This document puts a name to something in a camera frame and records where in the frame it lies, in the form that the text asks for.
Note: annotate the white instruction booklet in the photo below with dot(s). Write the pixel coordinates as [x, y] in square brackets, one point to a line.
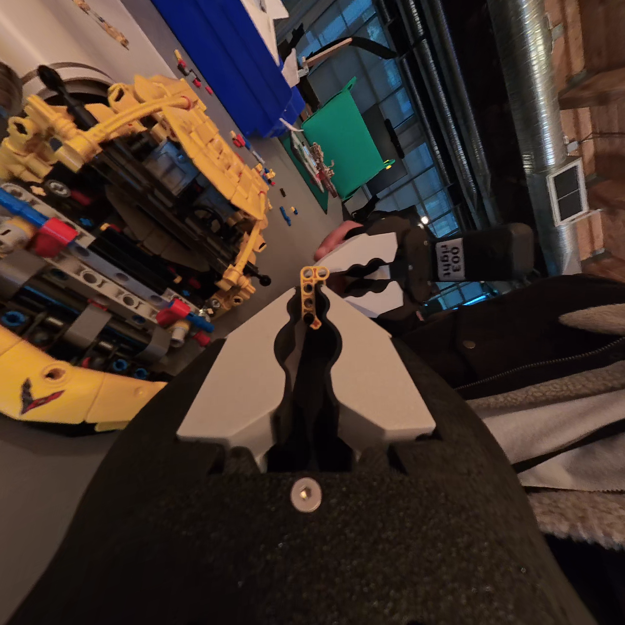
[49, 29]

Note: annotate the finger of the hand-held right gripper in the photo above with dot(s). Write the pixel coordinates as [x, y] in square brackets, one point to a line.
[381, 298]
[366, 249]

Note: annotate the yellow connector brick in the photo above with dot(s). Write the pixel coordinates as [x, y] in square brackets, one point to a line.
[308, 293]

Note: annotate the scattered small coloured bricks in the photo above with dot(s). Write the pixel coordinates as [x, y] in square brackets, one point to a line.
[285, 215]

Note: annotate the crumpled white paper wrappers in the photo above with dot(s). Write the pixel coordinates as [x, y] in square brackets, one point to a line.
[281, 29]

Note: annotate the dark wall screen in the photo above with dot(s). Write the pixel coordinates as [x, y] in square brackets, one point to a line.
[385, 132]

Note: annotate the white air vent grille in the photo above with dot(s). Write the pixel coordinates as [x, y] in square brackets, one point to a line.
[567, 190]

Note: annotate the green cutting mat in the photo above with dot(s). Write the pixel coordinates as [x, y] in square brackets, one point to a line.
[302, 171]

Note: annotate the silver ventilation duct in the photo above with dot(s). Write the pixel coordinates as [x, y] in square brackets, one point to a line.
[532, 97]

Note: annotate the yellow toy brick car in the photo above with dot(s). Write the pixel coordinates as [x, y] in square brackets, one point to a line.
[195, 127]

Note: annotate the blue plastic bin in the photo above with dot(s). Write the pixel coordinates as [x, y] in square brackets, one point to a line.
[234, 58]

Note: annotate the person's right forearm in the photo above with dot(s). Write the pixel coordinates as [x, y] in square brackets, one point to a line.
[512, 322]

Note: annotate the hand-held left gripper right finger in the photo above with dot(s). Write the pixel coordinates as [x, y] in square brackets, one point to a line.
[381, 385]

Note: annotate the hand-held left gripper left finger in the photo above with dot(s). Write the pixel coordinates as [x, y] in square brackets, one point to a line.
[234, 385]

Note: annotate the small wooden model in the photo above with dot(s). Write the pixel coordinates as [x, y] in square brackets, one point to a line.
[322, 166]

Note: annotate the person's right hand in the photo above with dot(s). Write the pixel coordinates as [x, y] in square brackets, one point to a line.
[337, 237]

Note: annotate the white shirt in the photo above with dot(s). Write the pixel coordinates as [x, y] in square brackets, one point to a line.
[551, 429]

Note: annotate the grey desk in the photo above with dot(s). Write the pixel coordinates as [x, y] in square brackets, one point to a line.
[49, 488]

